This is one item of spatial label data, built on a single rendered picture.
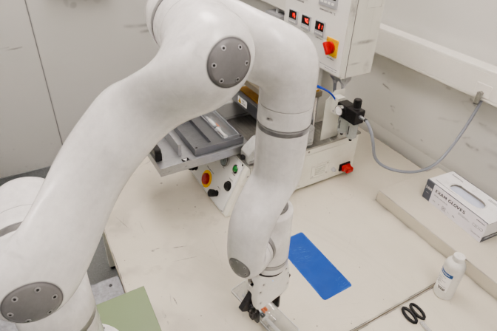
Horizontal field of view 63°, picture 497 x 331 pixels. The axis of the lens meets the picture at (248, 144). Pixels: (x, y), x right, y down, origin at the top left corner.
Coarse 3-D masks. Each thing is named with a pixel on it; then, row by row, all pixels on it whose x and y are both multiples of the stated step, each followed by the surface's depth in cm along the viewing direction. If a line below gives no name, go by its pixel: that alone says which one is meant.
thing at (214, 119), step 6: (210, 114) 136; (216, 114) 136; (210, 120) 132; (216, 120) 132; (222, 120) 132; (216, 126) 129; (222, 126) 129; (228, 126) 129; (222, 132) 126; (228, 132) 126; (234, 132) 126
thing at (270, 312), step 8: (240, 288) 101; (240, 296) 99; (272, 304) 97; (264, 312) 96; (272, 312) 96; (280, 312) 96; (264, 320) 94; (272, 320) 94; (280, 320) 94; (288, 320) 94; (272, 328) 92; (280, 328) 92; (288, 328) 92; (296, 328) 92
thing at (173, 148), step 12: (168, 144) 125; (180, 144) 119; (240, 144) 127; (168, 156) 120; (180, 156) 120; (192, 156) 120; (204, 156) 121; (216, 156) 123; (228, 156) 126; (156, 168) 119; (168, 168) 116; (180, 168) 118
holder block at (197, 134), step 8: (192, 120) 133; (200, 120) 133; (176, 128) 130; (184, 128) 132; (192, 128) 132; (200, 128) 129; (208, 128) 130; (184, 136) 125; (192, 136) 128; (200, 136) 128; (208, 136) 125; (216, 136) 126; (240, 136) 126; (192, 144) 121; (200, 144) 124; (208, 144) 122; (216, 144) 122; (224, 144) 124; (232, 144) 125; (192, 152) 122; (200, 152) 121; (208, 152) 122
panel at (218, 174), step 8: (232, 160) 131; (240, 160) 127; (200, 168) 144; (208, 168) 141; (216, 168) 137; (224, 168) 133; (240, 168) 127; (200, 176) 144; (216, 176) 136; (224, 176) 133; (232, 176) 130; (200, 184) 143; (208, 184) 139; (216, 184) 136; (232, 184) 129; (224, 192) 132; (216, 200) 135; (224, 200) 131; (224, 208) 131
